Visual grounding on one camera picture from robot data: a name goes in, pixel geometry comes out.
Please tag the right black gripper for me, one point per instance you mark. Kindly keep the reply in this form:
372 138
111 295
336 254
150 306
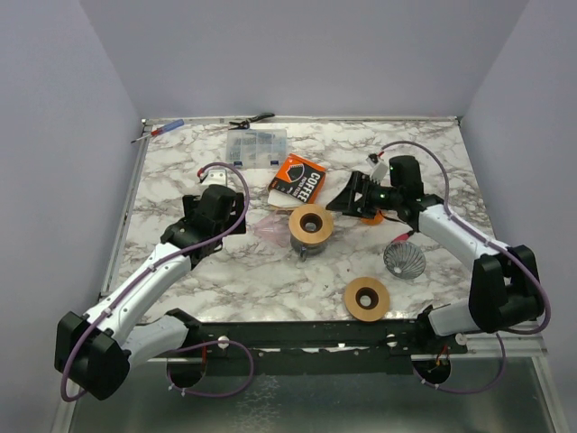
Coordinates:
358 195

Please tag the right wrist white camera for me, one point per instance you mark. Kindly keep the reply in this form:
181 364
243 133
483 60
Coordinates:
379 169

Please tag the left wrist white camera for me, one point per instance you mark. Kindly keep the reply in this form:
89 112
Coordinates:
214 176

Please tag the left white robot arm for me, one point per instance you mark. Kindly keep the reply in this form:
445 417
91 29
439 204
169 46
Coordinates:
91 352

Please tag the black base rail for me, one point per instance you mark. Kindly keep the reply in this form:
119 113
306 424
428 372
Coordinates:
325 347

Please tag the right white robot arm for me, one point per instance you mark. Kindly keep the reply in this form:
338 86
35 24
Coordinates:
504 288

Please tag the black pliers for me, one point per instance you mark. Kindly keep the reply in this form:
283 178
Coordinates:
246 123

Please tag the pink handled tool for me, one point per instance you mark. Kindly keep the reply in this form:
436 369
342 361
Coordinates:
404 237

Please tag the wrist white camera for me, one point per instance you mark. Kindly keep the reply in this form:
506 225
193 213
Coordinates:
379 169
214 176

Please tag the clear plastic screw organizer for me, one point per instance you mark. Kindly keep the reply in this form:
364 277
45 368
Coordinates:
256 148

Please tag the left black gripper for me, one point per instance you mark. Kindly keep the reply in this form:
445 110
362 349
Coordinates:
194 207

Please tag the red blue screwdriver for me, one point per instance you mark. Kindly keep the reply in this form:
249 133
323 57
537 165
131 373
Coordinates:
161 130

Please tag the grey glass dripper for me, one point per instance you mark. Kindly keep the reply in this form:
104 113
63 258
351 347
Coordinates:
404 260

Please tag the orange glass carafe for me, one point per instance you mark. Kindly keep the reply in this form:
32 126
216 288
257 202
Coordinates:
375 220

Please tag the orange coffee filter box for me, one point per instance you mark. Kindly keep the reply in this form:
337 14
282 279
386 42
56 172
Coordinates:
297 182

